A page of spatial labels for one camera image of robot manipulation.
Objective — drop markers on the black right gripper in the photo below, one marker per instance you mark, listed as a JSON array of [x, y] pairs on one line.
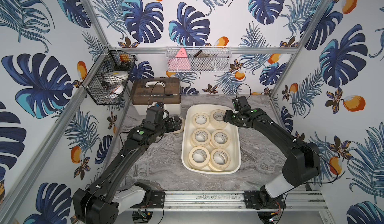
[[226, 117]]

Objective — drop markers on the white mesh wall basket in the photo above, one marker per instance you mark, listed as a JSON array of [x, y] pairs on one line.
[[204, 59]]

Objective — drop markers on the white round item in basket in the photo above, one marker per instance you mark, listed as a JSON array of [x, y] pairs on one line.
[[113, 83]]

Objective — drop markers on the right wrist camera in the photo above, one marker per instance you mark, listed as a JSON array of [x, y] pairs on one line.
[[241, 105]]

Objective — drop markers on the white plastic storage tray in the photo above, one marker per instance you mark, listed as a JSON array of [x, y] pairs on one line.
[[210, 145]]

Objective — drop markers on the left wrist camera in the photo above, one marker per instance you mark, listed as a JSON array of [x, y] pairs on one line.
[[154, 114]]

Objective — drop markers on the pink triangle ruler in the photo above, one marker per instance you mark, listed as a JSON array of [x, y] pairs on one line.
[[180, 62]]

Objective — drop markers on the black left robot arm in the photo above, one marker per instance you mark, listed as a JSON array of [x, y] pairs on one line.
[[97, 203]]

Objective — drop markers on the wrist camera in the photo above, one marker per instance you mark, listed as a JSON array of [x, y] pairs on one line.
[[154, 114], [241, 105]]

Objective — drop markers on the brown lidded white toolbox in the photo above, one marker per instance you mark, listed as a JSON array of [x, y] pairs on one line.
[[148, 92]]

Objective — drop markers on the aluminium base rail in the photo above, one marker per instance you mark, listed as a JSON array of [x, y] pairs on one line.
[[137, 198]]

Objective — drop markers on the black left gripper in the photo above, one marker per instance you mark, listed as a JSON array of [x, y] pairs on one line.
[[174, 123]]

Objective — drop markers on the black wire wall basket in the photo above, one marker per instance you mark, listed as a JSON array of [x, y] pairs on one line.
[[108, 61]]

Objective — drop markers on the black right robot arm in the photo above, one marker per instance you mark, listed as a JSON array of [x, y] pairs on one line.
[[302, 159]]

